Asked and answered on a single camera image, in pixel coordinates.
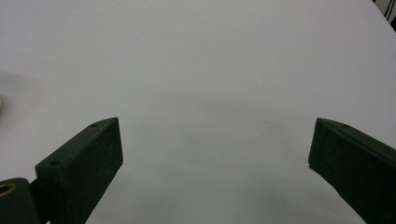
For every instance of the white round object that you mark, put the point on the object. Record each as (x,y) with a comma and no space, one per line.
(0,104)

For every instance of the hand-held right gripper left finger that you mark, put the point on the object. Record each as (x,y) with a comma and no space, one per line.
(77,174)

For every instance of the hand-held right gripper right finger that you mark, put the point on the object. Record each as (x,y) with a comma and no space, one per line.
(358,171)

